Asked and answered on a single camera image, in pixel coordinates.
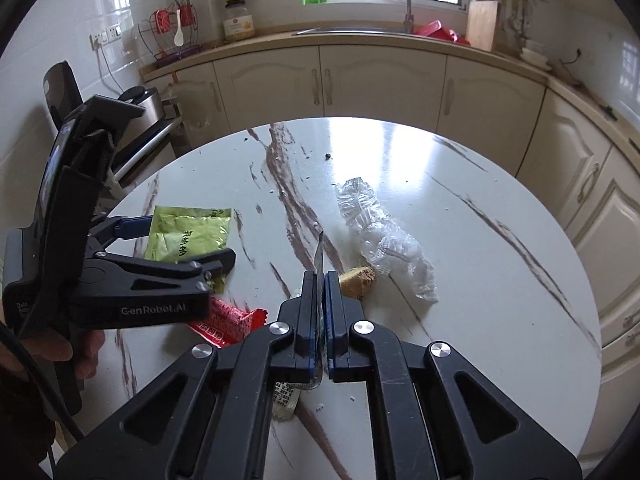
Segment white rolling kitchen cart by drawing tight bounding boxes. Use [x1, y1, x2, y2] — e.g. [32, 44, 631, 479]
[102, 117, 196, 211]

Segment brown cork piece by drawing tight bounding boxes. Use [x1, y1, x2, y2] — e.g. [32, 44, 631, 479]
[339, 264, 377, 302]

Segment person's left hand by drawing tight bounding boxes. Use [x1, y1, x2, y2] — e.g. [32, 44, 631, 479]
[0, 327, 107, 381]

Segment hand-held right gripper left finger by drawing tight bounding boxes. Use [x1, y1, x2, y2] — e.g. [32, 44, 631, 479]
[52, 270, 323, 480]

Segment wooden cutting board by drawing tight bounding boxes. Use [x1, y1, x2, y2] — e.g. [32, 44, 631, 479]
[466, 0, 500, 52]

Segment silver kitchen appliance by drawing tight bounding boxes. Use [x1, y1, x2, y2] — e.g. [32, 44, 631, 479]
[117, 86, 168, 148]

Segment green snack packet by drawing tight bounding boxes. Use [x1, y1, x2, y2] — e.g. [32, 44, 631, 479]
[144, 205, 233, 293]

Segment cream kitchen cabinets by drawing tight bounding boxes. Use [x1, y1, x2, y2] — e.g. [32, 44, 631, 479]
[142, 42, 640, 461]

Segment wire cup rack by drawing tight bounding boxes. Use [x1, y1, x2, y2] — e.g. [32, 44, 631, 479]
[138, 0, 203, 68]

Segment steel sink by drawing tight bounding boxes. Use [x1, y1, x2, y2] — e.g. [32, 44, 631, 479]
[292, 25, 416, 37]

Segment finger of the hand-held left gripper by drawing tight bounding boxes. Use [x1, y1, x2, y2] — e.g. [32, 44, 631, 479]
[87, 215, 153, 257]
[92, 246, 237, 295]

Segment red snack wrapper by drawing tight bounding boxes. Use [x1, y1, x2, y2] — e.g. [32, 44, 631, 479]
[187, 296, 270, 350]

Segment red plastic basin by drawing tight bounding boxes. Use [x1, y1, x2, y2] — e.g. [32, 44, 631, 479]
[414, 20, 471, 46]

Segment black cable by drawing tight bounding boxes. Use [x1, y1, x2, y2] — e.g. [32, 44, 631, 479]
[0, 317, 86, 443]

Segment crushed clear plastic bottle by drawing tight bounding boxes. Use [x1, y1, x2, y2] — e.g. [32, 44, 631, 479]
[334, 176, 440, 303]

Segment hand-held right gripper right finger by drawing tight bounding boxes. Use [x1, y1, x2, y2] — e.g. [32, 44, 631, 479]
[322, 270, 583, 480]

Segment silver foil wrapper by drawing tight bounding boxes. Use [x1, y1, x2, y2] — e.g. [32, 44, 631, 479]
[272, 230, 331, 421]

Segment clear glass jar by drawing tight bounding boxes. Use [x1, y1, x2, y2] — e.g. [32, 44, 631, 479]
[222, 1, 256, 44]

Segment white wall socket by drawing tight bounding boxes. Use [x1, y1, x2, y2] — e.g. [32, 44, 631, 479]
[89, 24, 124, 50]

